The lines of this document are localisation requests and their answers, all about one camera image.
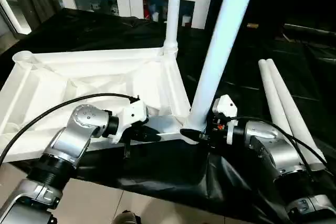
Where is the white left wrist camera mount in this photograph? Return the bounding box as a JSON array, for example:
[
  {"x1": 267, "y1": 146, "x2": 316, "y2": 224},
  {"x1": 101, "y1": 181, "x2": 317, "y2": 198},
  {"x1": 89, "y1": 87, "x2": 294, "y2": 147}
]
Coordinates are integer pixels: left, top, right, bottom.
[{"x1": 109, "y1": 99, "x2": 149, "y2": 144}]

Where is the white plastic table top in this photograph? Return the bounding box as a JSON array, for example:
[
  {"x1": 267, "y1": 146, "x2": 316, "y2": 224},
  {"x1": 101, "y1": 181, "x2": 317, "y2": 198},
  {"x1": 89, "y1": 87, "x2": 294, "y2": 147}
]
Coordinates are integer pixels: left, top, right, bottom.
[{"x1": 0, "y1": 47, "x2": 201, "y2": 163}]

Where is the white plastic table leg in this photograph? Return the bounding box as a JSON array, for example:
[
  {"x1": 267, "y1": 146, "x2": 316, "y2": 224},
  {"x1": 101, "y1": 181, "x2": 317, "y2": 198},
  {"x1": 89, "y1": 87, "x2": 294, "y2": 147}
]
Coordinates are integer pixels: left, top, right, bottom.
[
  {"x1": 162, "y1": 0, "x2": 182, "y2": 57},
  {"x1": 182, "y1": 0, "x2": 260, "y2": 145},
  {"x1": 266, "y1": 58, "x2": 327, "y2": 171},
  {"x1": 258, "y1": 60, "x2": 301, "y2": 146}
]

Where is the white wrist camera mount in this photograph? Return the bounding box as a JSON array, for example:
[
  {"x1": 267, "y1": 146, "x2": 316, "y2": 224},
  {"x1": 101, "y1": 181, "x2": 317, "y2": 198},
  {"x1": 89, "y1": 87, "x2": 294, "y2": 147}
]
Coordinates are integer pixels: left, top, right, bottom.
[
  {"x1": 211, "y1": 94, "x2": 239, "y2": 145},
  {"x1": 109, "y1": 99, "x2": 149, "y2": 144}
]

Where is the long black bar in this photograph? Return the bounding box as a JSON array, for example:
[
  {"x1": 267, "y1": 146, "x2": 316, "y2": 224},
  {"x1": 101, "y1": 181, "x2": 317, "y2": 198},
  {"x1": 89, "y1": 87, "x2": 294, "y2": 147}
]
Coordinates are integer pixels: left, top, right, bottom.
[{"x1": 283, "y1": 22, "x2": 336, "y2": 36}]

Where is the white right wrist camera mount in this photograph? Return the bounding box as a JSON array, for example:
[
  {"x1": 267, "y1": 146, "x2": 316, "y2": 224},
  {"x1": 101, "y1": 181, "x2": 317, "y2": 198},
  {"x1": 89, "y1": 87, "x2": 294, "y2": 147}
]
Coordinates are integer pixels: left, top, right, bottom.
[{"x1": 211, "y1": 94, "x2": 239, "y2": 145}]

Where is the black mat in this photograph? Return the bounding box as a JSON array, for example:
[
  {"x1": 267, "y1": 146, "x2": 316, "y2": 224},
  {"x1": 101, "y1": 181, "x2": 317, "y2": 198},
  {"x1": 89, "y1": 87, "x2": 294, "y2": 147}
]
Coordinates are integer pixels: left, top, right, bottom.
[{"x1": 0, "y1": 8, "x2": 336, "y2": 224}]

